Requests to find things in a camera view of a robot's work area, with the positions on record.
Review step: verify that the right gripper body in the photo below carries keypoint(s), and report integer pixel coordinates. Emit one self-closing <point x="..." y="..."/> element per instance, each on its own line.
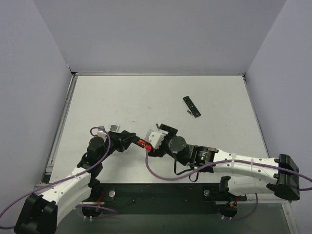
<point x="161" y="146"/>

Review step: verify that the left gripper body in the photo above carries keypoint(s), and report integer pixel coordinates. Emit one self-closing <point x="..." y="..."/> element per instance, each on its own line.
<point x="119" y="141"/>

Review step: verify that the wide black remote control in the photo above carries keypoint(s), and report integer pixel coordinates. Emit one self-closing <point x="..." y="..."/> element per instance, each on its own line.
<point x="132" y="140"/>

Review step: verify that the white remote control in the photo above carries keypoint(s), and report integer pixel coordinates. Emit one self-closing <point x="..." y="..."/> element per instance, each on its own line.
<point x="114" y="128"/>

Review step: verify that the red orange battery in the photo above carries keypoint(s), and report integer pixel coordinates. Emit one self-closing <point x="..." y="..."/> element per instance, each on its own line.
<point x="142" y="143"/>

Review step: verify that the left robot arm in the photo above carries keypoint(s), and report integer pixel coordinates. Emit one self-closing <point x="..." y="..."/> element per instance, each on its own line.
<point x="42" y="213"/>

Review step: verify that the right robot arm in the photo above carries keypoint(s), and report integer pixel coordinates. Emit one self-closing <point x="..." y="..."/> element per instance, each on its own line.
<point x="243" y="174"/>

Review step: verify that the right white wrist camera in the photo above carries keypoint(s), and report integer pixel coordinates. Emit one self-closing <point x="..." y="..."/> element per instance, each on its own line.
<point x="155" y="138"/>

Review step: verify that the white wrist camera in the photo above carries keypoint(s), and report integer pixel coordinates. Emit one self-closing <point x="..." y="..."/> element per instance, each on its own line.
<point x="155" y="138"/>
<point x="98" y="132"/>

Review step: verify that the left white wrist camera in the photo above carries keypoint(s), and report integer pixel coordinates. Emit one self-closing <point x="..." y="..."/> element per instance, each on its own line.
<point x="98" y="132"/>

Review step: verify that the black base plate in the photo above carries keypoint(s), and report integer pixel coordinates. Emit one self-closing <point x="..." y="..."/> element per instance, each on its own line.
<point x="160" y="198"/>

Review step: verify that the aluminium front rail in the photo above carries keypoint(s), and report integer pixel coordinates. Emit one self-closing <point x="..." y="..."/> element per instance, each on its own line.
<point x="262" y="197"/>

